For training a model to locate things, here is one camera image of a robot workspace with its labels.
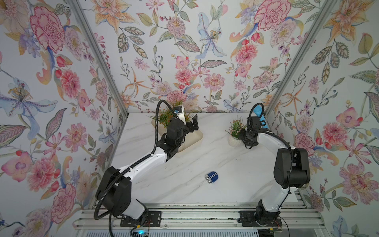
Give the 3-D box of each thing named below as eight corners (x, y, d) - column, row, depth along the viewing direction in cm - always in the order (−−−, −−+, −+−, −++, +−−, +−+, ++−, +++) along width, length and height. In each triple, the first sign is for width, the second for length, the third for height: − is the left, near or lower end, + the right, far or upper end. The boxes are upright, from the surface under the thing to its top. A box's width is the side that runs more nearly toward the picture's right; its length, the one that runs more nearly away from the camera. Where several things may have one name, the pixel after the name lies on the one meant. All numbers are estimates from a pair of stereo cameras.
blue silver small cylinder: (209, 185, 87) (209, 183, 84) (204, 177, 90) (204, 175, 88) (219, 179, 89) (220, 177, 87) (214, 171, 92) (214, 169, 90)
